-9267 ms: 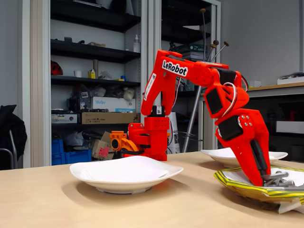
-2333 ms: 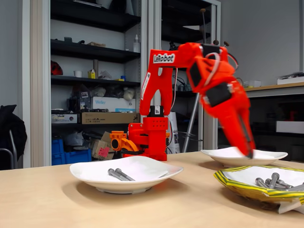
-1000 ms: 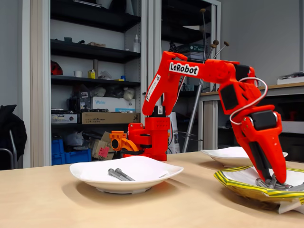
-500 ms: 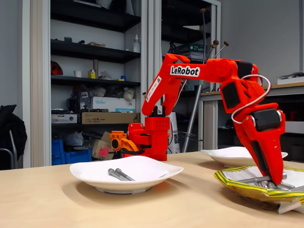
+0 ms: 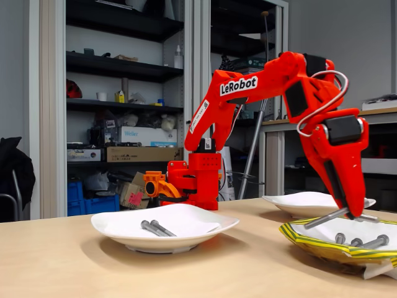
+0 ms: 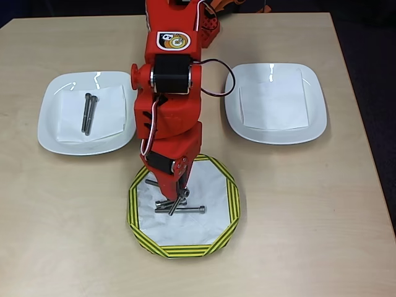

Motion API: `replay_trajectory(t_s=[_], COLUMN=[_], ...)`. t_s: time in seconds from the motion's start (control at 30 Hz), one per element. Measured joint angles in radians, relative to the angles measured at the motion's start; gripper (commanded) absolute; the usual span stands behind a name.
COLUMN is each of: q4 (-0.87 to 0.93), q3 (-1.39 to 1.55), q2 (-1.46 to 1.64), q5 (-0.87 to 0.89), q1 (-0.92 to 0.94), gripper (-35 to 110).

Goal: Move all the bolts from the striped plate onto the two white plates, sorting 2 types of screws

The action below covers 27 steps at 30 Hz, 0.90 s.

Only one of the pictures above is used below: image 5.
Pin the black jacket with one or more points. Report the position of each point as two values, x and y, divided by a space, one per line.
15 167

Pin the white paper napkin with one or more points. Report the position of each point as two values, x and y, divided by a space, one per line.
192 222
307 200

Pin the metal tube chair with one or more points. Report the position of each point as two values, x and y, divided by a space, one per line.
18 194

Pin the white Weller box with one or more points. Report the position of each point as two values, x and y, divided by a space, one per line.
145 135

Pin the grey sideboard wooden top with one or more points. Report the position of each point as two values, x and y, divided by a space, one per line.
381 119

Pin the grey open shelf cabinet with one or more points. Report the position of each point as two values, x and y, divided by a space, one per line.
49 93
203 37

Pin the flat wooden piece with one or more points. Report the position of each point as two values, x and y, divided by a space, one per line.
125 58

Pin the white printed carton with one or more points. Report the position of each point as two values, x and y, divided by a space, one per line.
228 186

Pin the cardboard tube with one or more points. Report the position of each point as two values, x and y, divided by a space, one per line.
125 85

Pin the white square ceramic plate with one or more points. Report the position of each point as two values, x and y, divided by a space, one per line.
294 206
161 243

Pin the metal coat stand wooden knobs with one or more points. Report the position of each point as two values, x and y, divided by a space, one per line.
251 155

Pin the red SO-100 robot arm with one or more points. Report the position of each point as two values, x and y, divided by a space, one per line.
266 77

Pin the tall blue plastic crate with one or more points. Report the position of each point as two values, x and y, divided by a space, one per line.
75 192

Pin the red black helmet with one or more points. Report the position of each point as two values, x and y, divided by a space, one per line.
74 90

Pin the clear plastic bag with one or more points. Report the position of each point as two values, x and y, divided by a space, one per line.
136 98

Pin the red gripper black motor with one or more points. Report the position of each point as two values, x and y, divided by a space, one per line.
336 152

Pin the white plush lump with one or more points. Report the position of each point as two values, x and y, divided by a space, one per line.
168 122

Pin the yellow green striped plate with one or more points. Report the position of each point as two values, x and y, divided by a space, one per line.
313 246

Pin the small yellow carton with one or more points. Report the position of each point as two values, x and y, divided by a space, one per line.
119 97

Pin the orange printed table clamp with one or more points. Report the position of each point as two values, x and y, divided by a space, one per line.
154 177

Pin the flat grey white box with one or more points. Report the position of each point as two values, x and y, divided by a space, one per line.
83 155

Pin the long brown cardboard box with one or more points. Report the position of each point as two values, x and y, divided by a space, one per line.
142 154

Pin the white cup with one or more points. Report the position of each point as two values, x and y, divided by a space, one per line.
101 97

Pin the white squeeze bottle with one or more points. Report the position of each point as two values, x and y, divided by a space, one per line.
178 60

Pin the stack of books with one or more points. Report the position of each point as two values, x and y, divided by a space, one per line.
254 62

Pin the low blue plastic crate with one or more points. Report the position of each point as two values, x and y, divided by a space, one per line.
102 205

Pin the cardboard box pink label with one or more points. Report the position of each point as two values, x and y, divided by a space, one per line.
133 197

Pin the white box in sideboard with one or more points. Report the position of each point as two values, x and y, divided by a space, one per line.
381 166

